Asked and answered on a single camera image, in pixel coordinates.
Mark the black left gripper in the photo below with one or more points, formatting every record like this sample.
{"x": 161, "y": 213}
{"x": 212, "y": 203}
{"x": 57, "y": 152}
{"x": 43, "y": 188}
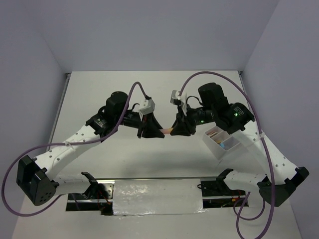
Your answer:
{"x": 152, "y": 127}

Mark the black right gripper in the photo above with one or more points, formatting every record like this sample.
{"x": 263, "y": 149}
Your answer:
{"x": 180, "y": 126}

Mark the orange highlighter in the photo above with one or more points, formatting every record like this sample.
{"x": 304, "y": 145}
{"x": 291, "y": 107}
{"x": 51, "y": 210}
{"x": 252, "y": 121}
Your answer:
{"x": 166, "y": 130}

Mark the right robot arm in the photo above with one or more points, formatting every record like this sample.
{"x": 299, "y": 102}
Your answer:
{"x": 236, "y": 128}

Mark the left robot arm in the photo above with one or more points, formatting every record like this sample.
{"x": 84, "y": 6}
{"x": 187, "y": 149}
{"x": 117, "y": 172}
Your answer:
{"x": 39, "y": 177}

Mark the white divided organizer tray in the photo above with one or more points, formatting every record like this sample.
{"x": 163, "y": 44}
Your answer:
{"x": 231, "y": 144}

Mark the silver foil sheet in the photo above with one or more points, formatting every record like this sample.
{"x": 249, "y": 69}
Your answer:
{"x": 157, "y": 197}

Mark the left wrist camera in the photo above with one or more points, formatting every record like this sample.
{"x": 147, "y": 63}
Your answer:
{"x": 146, "y": 107}

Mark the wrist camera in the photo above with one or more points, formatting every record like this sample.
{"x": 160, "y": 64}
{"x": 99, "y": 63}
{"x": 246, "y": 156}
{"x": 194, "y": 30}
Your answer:
{"x": 179, "y": 101}
{"x": 146, "y": 107}

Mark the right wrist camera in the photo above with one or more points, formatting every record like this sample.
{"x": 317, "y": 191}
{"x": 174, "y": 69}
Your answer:
{"x": 179, "y": 101}

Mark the metal base rail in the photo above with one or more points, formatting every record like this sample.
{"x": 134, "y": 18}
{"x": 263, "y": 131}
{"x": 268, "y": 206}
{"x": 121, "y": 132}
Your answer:
{"x": 212, "y": 196}

